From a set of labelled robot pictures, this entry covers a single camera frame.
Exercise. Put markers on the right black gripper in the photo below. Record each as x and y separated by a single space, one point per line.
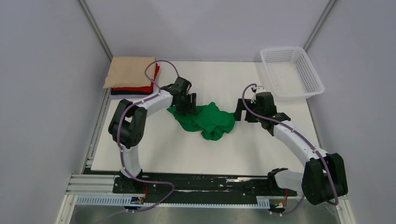
241 106

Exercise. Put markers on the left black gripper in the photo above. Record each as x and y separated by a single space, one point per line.
193 107

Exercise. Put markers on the green t shirt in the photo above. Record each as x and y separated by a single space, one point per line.
209 120

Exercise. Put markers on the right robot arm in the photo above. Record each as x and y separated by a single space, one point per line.
324 176

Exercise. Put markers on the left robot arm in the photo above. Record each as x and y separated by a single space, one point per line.
129 120

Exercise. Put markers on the folded red t shirt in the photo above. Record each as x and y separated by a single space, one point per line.
128 77

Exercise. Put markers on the white plastic basket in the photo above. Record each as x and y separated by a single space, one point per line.
288 74

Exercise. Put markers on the folded beige t shirt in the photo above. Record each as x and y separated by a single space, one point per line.
145 61

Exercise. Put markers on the folded black t shirt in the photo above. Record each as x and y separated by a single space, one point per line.
129 93

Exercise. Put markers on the right corner metal strip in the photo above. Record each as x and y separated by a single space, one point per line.
319 24

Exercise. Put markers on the corner metal strip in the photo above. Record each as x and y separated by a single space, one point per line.
319 24
95 28

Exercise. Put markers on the left corner metal strip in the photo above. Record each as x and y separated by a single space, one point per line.
95 28

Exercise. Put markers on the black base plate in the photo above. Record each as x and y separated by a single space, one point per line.
199 188

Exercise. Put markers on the white slotted cable duct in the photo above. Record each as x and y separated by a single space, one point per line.
260 203

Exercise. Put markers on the aluminium frame rail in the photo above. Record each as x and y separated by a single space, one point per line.
103 185

